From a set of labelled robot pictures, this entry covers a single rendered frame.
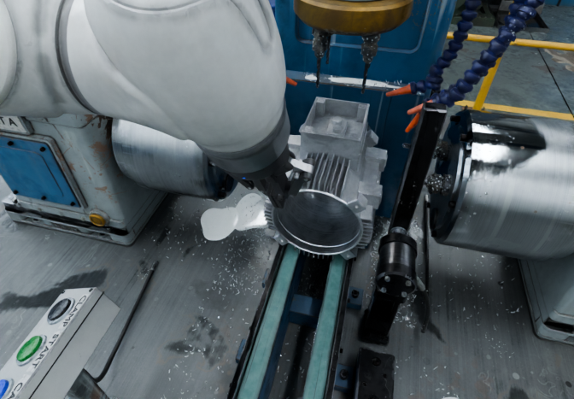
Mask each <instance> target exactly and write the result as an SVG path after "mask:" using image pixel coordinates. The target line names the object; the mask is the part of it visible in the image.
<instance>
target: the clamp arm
mask: <svg viewBox="0 0 574 399"><path fill-rule="evenodd" d="M447 114H448V106H447V105H446V104H441V103H428V102H424V103H423V106H422V109H421V112H420V116H419V121H418V125H417V127H416V131H415V133H414V137H413V142H412V146H411V149H410V152H409V156H408V158H407V165H406V167H405V171H404V174H403V177H402V181H401V186H400V189H399V192H398V196H397V198H396V202H395V207H394V211H393V214H392V217H391V221H390V223H389V229H388V234H390V233H394V230H395V229H396V230H395V232H400V229H401V233H403V234H406V235H407V233H408V230H409V227H410V225H411V222H412V219H413V215H414V212H415V209H416V207H417V204H418V201H419V197H420V194H421V191H422V189H423V186H424V183H425V179H426V176H427V173H428V171H429V168H430V165H431V161H432V158H433V155H434V153H435V150H436V146H437V143H438V140H439V138H440V135H441V132H442V128H443V125H444V122H445V120H446V117H447Z"/></svg>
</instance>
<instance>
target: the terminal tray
mask: <svg viewBox="0 0 574 399"><path fill-rule="evenodd" d="M320 99H323V100H324V101H323V102H320V101H319V100H320ZM361 105H365V107H364V108H362V107H361ZM369 107H370V104H368V103H356V102H350V101H343V100H337V99H330V98H324V97H316V98H315V100H314V103H313V106H312V108H311V110H310V112H309V114H308V116H307V119H306V121H305V123H304V125H303V128H302V130H301V143H300V157H299V159H302V160H304V159H305V158H306V156H307V153H308V158H311V155H312V153H313V159H314V160H315V159H316V156H317V154H318V152H319V159H321V157H322V155H323V153H324V160H326V158H327V156H328V154H330V157H329V161H331V160H332V157H333V155H335V160H334V161H335V162H337V159H338V157H339V156H340V162H339V163H341V164H343V158H345V163H344V166H346V167H347V166H348V164H349V160H350V165H349V168H350V169H352V170H353V171H354V172H356V171H357V172H359V167H360V160H361V156H362V152H363V148H364V144H365V140H366V131H367V127H368V122H367V116H368V111H369ZM308 127H312V130H308V129H307V128H308ZM353 134H356V135H357V136H358V137H356V138H354V137H353V136H352V135H353Z"/></svg>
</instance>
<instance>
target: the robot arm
mask: <svg viewBox="0 0 574 399"><path fill-rule="evenodd" d="M285 88H286V70H285V61H284V51H283V45H282V42H281V38H280V35H279V31H278V27H277V23H276V21H275V18H274V15H273V12H272V8H271V5H270V3H269V1H268V0H0V115H3V116H30V117H47V118H57V117H60V116H62V115H63V114H98V115H104V116H108V117H113V118H116V119H121V120H126V121H130V122H132V123H136V124H139V125H141V126H146V127H148V128H151V129H154V130H157V131H159V132H163V133H165V134H167V135H169V136H171V137H174V138H176V139H179V140H191V141H193V142H194V143H195V144H196V145H197V146H198V147H199V148H200V149H201V150H202V151H203V152H204V153H205V154H206V155H207V157H208V158H209V159H210V162H209V163H211V164H212V165H214V166H216V167H218V168H220V169H222V170H223V171H225V172H226V173H228V174H229V175H230V176H232V177H233V178H234V179H235V180H236V181H238V182H239V183H240V184H242V185H243V186H245V187H246V188H247V189H249V190H253V189H254V187H256V188H257V189H258V191H260V192H261V193H263V194H264V195H266V196H268V198H269V200H270V201H271V203H272V205H273V207H274V208H284V202H285V199H288V197H289V196H291V197H296V196H297V194H298V192H299V191H300V189H301V188H302V185H303V184H304V183H306V182H308V181H310V180H311V179H312V175H313V168H314V163H315V160H314V159H312V158H306V159H304V160H302V159H298V160H296V156H295V154H294V153H293V152H292V151H290V150H289V143H288V140H289V137H290V120H289V116H288V113H287V109H286V101H285V97H284V93H285ZM292 169H293V173H294V174H293V176H292V179H291V181H288V178H287V175H286V173H287V172H289V171H291V170H292Z"/></svg>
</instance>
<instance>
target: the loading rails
mask: <svg viewBox="0 0 574 399"><path fill-rule="evenodd" d="M307 254H308V253H307V251H306V253H305V255H304V254H303V250H301V253H299V249H298V248H296V251H295V248H294V245H292V244H290V243H288V244H285V245H281V244H280V243H278V250H277V253H276V255H275V257H274V260H273V263H272V267H271V269H270V268H268V269H267V270H266V273H265V275H264V278H263V280H262V288H264V290H263V292H262V295H261V299H260V302H259V305H258V308H257V309H256V312H255V317H254V319H253V322H252V325H251V326H250V327H249V335H248V336H247V339H244V338H243V339H242V341H241V343H240V345H239V348H238V351H237V355H236V358H235V360H236V363H237V369H236V371H235V374H234V377H233V380H232V382H230V385H229V388H230V389H229V391H228V394H227V397H226V399H268V398H269V395H270V392H271V388H272V382H273V380H274V376H275V372H276V369H277V366H278V360H279V357H280V354H281V350H282V347H283V343H284V338H285V334H286V332H287V328H288V324H289V322H291V323H295V324H298V325H302V326H309V327H312V328H316V333H315V337H314V341H313V349H312V354H311V358H310V362H309V366H308V370H307V378H306V383H305V386H304V391H303V395H302V399H324V397H325V399H332V397H333V391H334V390H338V391H341V392H345V393H348V394H351V392H352V389H353V382H354V367H351V366H347V365H343V364H340V363H338V358H339V353H341V354H342V353H343V349H341V348H340V347H341V341H342V335H343V325H344V319H345V314H346V308H354V309H358V310H361V308H362V303H363V296H364V290H363V289H361V288H356V287H353V286H350V280H351V274H352V268H353V263H354V261H356V257H354V258H351V259H348V261H347V260H345V259H344V258H343V257H342V256H341V255H340V254H338V255H334V258H333V260H332V255H331V263H330V267H329V271H328V275H327V280H326V284H325V291H324V295H323V300H321V299H318V298H313V297H310V296H303V295H299V294H296V293H297V290H298V286H299V284H300V280H301V276H302V271H303V268H304V264H305V260H306V258H307ZM346 265H347V266H346ZM345 270H346V272H345ZM344 275H345V277H344ZM343 281H344V282H343ZM342 291H343V292H342ZM341 295H342V297H341ZM340 300H341V302H340ZM339 305H340V307H339ZM338 310H339V313H338ZM337 316H338V318H337ZM336 326H337V328H336ZM335 331H336V333H335ZM334 336H335V338H334ZM333 341H334V343H333ZM332 346H333V348H332ZM331 352H332V353H331ZM330 362H331V364H330ZM329 367H330V369H329ZM328 372H329V374H328ZM327 377H328V379H327ZM326 382H327V384H326ZM325 387H326V389H325Z"/></svg>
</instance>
